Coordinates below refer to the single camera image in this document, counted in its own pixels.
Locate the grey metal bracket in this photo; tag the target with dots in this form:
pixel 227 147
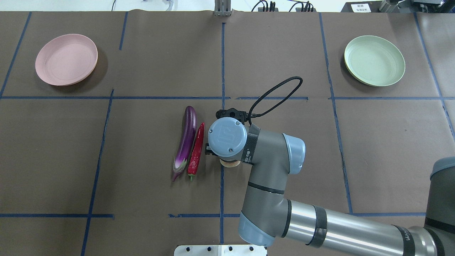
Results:
pixel 222 8

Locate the white label sign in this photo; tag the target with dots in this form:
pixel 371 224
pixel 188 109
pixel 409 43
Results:
pixel 361 8

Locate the pink plate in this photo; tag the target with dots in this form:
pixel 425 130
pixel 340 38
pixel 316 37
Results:
pixel 66 60

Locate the purple eggplant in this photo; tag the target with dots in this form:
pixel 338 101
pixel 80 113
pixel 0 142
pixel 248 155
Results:
pixel 186 142

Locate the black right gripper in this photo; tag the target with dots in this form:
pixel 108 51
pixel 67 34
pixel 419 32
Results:
pixel 207 152

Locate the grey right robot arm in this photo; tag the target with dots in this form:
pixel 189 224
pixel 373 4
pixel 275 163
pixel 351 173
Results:
pixel 266 214

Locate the light green plate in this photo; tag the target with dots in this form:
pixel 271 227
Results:
pixel 374 61

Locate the pink green peach half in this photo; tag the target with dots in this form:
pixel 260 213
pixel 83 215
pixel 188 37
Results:
pixel 233 163

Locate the red chili pepper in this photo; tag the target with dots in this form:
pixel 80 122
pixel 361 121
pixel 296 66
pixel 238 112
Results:
pixel 196 152

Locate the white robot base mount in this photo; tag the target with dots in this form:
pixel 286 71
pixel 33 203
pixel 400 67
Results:
pixel 221 250

